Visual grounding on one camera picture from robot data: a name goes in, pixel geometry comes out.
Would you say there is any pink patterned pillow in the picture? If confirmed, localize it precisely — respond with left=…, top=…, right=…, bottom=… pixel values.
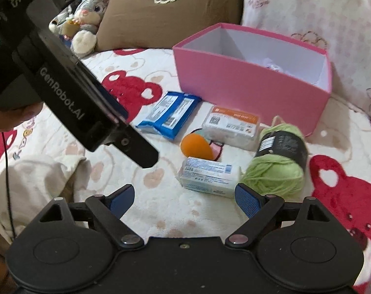
left=242, top=0, right=371, bottom=120

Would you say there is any purple plush toy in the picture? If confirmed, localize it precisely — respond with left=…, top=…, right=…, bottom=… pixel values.
left=262, top=57, right=288, bottom=72

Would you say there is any blue wipes packet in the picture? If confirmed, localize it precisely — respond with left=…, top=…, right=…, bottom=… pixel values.
left=137, top=91, right=202, bottom=141

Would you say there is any red bear printed blanket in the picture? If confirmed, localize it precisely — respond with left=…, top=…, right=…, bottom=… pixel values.
left=0, top=47, right=371, bottom=294

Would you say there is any green yarn ball black label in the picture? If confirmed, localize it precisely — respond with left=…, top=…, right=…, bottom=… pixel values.
left=241, top=117, right=310, bottom=199

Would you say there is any small beige plush toy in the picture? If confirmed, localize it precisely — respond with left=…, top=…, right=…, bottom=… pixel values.
left=49, top=6, right=82, bottom=40

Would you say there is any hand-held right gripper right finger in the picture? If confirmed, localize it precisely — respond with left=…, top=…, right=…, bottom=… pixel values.
left=225, top=183, right=331, bottom=247

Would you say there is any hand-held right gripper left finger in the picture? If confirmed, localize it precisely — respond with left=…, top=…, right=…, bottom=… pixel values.
left=39, top=184, right=145, bottom=248

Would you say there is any grey bunny plush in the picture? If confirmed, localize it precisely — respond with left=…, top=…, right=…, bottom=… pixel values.
left=71, top=0, right=114, bottom=58

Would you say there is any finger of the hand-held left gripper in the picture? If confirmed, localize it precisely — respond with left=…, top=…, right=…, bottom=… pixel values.
left=106, top=122, right=159, bottom=169

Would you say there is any person's left hand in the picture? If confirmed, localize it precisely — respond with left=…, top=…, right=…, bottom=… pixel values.
left=0, top=101, right=44, bottom=138

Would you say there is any white tissue packet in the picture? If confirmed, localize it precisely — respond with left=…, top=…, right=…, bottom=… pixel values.
left=177, top=157, right=243, bottom=197

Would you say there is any clear plastic box orange label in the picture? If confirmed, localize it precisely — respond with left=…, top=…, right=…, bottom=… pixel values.
left=201, top=105, right=261, bottom=151

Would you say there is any pink cardboard box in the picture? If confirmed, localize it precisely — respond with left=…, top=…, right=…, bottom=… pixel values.
left=172, top=23, right=333, bottom=137

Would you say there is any black cable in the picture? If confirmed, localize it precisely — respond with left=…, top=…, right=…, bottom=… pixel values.
left=1, top=132, right=17, bottom=240

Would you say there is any orange makeup sponge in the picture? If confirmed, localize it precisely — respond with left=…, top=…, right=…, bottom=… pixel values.
left=180, top=134, right=215, bottom=160

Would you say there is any wooden headboard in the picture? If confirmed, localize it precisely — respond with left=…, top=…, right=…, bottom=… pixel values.
left=95, top=0, right=244, bottom=52

